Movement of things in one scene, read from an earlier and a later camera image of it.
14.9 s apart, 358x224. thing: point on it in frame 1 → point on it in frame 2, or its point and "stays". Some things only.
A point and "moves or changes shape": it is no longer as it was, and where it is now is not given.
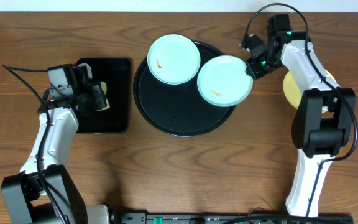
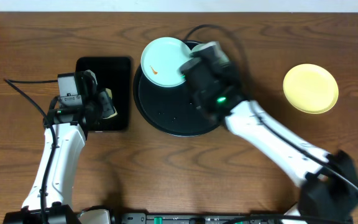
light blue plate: [173, 59] moves or changes shape
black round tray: [177, 110] stays
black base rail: [146, 218] stays
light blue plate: [222, 81] moves or changes shape
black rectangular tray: [115, 73] stays
